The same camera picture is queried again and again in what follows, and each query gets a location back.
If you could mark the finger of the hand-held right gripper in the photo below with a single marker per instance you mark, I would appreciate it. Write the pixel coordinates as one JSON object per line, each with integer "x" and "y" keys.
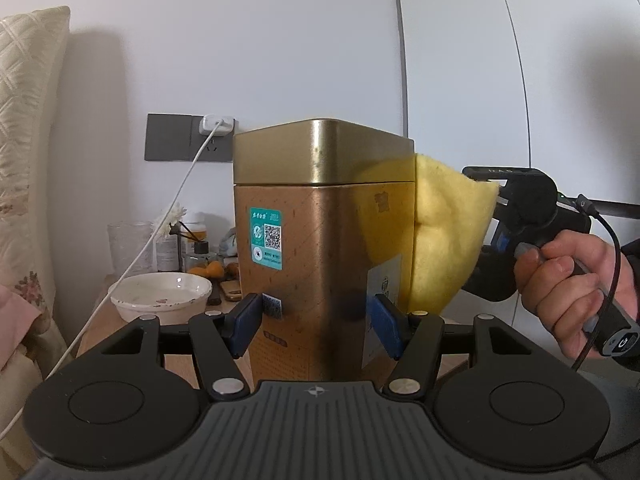
{"x": 482, "y": 174}
{"x": 492, "y": 287}

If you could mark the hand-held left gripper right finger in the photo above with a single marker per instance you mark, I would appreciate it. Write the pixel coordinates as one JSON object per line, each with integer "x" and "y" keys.
{"x": 386, "y": 329}

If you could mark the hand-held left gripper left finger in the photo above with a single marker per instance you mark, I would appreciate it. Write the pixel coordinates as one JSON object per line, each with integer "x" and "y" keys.
{"x": 244, "y": 327}

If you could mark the yellow sponge cloth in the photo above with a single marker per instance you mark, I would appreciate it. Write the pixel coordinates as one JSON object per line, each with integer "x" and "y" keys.
{"x": 445, "y": 235}

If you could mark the gold metal tea tin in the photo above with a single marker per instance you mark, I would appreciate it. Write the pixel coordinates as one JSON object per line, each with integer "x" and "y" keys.
{"x": 320, "y": 260}

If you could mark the person's right forearm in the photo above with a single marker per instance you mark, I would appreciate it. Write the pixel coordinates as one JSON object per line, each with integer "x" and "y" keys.
{"x": 631, "y": 275}

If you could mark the person's right hand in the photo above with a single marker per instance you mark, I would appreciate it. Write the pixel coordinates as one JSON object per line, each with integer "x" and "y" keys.
{"x": 560, "y": 290}

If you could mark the gold smartphone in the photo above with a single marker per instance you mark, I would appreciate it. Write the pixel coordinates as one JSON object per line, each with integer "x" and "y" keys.
{"x": 231, "y": 290}

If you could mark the small orange fruit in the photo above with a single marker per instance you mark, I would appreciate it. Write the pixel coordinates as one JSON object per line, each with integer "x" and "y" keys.
{"x": 210, "y": 270}

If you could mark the reed diffuser bottle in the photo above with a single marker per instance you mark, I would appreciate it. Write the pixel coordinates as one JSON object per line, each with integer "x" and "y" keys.
{"x": 201, "y": 250}

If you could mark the white ceramic bowl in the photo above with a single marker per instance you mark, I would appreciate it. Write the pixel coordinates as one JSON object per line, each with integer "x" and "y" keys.
{"x": 160, "y": 296}

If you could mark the white labelled bottle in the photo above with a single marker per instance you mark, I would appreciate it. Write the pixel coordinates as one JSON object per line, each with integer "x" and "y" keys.
{"x": 168, "y": 256}

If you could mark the orange-filled clear jar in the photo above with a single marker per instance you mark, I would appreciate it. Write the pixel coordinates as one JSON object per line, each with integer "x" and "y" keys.
{"x": 196, "y": 232}

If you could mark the white charger plug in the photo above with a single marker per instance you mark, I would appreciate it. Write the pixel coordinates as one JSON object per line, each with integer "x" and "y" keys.
{"x": 217, "y": 124}

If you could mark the pink floral blanket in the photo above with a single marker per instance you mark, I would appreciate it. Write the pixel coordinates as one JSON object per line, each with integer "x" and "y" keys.
{"x": 17, "y": 310}

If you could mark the beige quilted headboard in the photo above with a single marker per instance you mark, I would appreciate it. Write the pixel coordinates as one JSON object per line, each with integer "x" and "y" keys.
{"x": 27, "y": 150}

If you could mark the grey wall socket plate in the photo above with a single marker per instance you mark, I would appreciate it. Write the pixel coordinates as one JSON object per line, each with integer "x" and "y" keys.
{"x": 172, "y": 137}

